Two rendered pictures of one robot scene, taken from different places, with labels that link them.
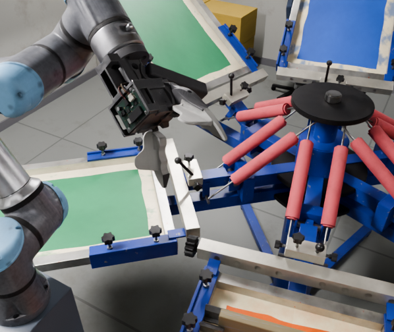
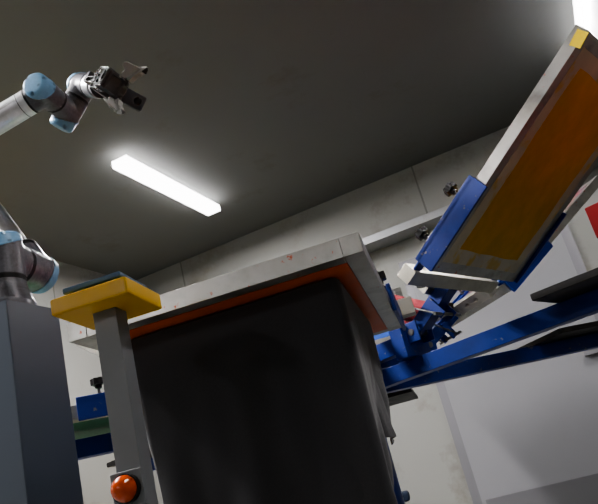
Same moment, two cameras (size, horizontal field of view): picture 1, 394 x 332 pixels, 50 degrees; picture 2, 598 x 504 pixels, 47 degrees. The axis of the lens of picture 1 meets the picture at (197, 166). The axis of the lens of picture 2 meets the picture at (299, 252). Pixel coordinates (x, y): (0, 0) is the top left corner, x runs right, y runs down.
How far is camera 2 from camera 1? 1.92 m
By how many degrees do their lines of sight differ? 57
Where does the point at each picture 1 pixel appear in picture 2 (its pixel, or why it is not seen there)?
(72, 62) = (70, 100)
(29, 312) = (18, 295)
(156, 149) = (116, 103)
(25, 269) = (20, 259)
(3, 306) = not seen: outside the picture
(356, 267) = not seen: outside the picture
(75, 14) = (73, 81)
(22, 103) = (45, 81)
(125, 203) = not seen: hidden behind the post
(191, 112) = (131, 72)
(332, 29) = not seen: hidden behind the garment
